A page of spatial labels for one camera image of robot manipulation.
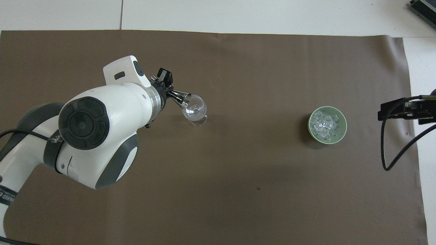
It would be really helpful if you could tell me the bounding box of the clear wine glass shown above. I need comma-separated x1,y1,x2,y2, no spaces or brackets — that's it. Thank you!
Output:
182,94,208,127

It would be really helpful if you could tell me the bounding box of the black cable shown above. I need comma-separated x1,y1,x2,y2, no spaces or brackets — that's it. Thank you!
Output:
0,129,50,141
380,96,436,172
0,236,38,245

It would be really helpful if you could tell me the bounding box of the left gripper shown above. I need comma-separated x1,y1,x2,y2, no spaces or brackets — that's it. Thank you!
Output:
151,67,174,113

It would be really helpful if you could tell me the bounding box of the silver metal jigger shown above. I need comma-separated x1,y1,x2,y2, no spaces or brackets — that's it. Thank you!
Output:
169,89,192,110

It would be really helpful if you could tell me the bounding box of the green bowl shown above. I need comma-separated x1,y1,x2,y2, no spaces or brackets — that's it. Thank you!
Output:
308,106,347,145

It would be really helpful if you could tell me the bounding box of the pile of clear ice cubes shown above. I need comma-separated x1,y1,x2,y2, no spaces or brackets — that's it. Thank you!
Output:
312,110,341,141

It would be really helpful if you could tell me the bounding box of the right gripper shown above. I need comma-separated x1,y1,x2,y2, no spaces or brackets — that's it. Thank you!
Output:
413,89,436,125

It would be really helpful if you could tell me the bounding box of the grey ribbed metal box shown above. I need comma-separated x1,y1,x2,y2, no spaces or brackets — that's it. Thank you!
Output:
409,0,436,19

